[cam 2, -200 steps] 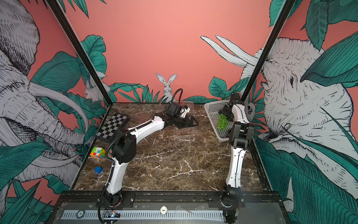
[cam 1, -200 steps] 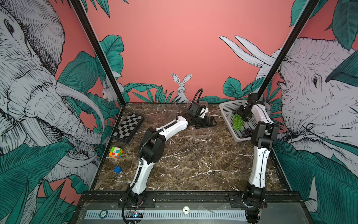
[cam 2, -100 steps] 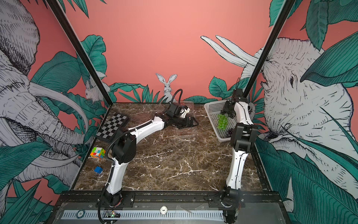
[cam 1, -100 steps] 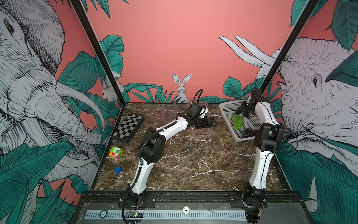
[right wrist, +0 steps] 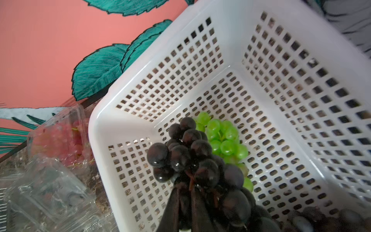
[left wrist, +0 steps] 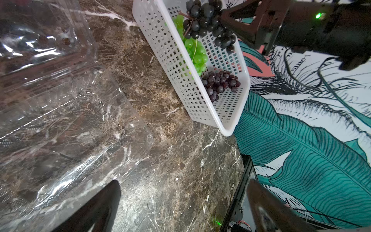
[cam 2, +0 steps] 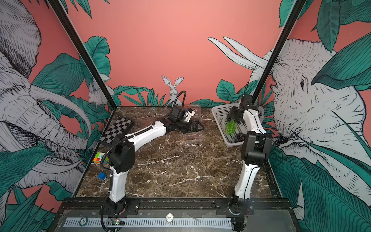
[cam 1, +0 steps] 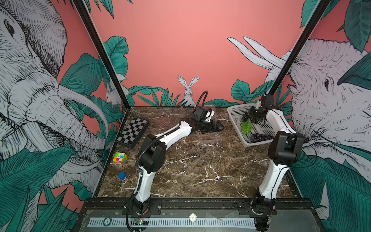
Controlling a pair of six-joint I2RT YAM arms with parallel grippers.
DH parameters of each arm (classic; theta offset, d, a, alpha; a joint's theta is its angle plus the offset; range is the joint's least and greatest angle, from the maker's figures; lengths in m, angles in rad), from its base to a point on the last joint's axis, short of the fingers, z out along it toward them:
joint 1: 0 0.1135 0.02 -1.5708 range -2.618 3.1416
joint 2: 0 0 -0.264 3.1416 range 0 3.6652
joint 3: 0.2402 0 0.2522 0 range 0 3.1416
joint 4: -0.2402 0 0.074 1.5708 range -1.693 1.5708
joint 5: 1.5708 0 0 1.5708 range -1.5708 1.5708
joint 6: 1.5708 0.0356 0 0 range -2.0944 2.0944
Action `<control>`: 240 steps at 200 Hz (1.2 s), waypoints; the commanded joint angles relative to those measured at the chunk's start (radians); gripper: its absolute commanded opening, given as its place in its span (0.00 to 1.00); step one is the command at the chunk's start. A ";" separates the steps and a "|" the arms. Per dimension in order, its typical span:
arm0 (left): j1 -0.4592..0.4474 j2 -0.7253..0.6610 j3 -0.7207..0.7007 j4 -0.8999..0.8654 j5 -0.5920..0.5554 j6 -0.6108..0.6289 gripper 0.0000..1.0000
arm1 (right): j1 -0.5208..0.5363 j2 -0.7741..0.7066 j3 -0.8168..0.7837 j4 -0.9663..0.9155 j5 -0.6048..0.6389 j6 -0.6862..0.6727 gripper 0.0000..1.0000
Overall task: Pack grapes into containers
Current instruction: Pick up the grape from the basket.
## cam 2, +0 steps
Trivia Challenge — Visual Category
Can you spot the green grape bunch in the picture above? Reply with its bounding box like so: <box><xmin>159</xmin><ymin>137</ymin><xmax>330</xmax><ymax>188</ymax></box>
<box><xmin>226</xmin><ymin>119</ymin><xmax>236</xmax><ymax>135</ymax></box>

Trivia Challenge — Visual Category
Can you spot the white plastic perforated basket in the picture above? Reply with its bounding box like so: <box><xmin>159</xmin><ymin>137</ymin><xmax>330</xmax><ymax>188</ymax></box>
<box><xmin>212</xmin><ymin>103</ymin><xmax>249</xmax><ymax>148</ymax></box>

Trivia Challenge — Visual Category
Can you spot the clear plastic clamshell container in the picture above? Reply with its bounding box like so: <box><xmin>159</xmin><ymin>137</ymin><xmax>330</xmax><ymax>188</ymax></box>
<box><xmin>183</xmin><ymin>104</ymin><xmax>202</xmax><ymax>122</ymax></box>

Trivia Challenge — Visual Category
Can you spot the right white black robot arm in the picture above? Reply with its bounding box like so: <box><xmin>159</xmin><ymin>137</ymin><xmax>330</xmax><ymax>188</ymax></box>
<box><xmin>228</xmin><ymin>106</ymin><xmax>272</xmax><ymax>215</ymax></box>

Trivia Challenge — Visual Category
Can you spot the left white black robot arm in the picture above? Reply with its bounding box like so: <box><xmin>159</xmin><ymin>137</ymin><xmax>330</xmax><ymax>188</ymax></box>
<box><xmin>100</xmin><ymin>118</ymin><xmax>204</xmax><ymax>215</ymax></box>

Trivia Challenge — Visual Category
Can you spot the black white checkerboard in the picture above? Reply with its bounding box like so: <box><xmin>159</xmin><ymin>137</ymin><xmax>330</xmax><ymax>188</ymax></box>
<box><xmin>99</xmin><ymin>117</ymin><xmax>134</xmax><ymax>146</ymax></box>

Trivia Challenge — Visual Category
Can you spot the colourful rubik cube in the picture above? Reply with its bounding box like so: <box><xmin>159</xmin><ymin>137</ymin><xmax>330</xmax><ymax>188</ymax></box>
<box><xmin>93</xmin><ymin>152</ymin><xmax>109</xmax><ymax>164</ymax></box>

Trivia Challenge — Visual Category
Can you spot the small blue cube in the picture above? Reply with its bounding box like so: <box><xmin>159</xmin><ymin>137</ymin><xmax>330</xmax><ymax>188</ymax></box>
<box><xmin>97</xmin><ymin>172</ymin><xmax>107</xmax><ymax>180</ymax></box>

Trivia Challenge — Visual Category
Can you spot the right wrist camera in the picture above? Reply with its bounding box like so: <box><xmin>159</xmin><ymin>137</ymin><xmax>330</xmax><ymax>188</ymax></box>
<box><xmin>239</xmin><ymin>94</ymin><xmax>254</xmax><ymax>110</ymax></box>

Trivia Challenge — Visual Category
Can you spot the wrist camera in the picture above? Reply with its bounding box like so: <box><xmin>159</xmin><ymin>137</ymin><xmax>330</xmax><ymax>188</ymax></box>
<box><xmin>169</xmin><ymin>105</ymin><xmax>186</xmax><ymax>122</ymax></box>
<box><xmin>239</xmin><ymin>94</ymin><xmax>254</xmax><ymax>110</ymax></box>

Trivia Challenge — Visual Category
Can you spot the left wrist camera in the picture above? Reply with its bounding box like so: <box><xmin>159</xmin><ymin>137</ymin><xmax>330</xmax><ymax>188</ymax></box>
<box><xmin>169</xmin><ymin>105</ymin><xmax>186</xmax><ymax>122</ymax></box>

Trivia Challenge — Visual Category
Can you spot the black front mounting rail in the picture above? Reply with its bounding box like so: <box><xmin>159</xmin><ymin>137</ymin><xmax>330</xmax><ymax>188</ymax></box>
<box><xmin>58</xmin><ymin>197</ymin><xmax>295</xmax><ymax>217</ymax></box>

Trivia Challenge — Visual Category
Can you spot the right black frame post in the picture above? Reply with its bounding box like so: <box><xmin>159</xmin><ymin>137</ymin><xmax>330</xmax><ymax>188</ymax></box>
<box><xmin>252</xmin><ymin>0</ymin><xmax>306</xmax><ymax>103</ymax></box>

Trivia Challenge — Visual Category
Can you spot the black frame post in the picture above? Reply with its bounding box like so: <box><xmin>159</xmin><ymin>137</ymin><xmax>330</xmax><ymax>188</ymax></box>
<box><xmin>48</xmin><ymin>0</ymin><xmax>117</xmax><ymax>111</ymax></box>
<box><xmin>252</xmin><ymin>0</ymin><xmax>306</xmax><ymax>103</ymax></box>

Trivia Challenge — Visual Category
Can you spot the white slotted cable duct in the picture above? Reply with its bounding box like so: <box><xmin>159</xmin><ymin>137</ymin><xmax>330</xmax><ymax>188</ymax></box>
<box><xmin>63</xmin><ymin>217</ymin><xmax>232</xmax><ymax>229</ymax></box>

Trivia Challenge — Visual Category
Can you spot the left black frame post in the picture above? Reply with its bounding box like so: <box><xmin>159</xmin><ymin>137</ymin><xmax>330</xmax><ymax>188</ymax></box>
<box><xmin>48</xmin><ymin>0</ymin><xmax>117</xmax><ymax>111</ymax></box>

